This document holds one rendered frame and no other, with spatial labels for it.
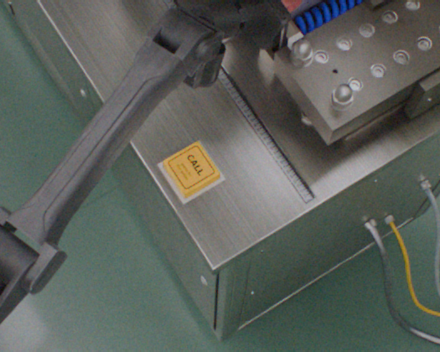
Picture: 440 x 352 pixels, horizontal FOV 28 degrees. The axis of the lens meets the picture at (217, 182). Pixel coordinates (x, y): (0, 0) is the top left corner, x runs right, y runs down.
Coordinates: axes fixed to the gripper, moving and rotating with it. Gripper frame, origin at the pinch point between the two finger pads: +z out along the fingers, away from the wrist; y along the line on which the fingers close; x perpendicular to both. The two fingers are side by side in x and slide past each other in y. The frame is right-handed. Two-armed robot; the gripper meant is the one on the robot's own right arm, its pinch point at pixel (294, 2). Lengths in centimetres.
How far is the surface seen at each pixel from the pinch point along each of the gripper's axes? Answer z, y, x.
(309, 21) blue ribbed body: 2.6, 2.8, -2.1
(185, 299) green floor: 25, 11, -108
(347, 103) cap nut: -1.0, 17.9, -3.0
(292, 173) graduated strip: -2.1, 19.1, -20.5
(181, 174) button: -17.3, 10.2, -26.0
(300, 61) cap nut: -2.4, 8.1, -4.3
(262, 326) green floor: 37, 27, -102
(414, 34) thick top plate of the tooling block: 14.7, 13.3, 3.2
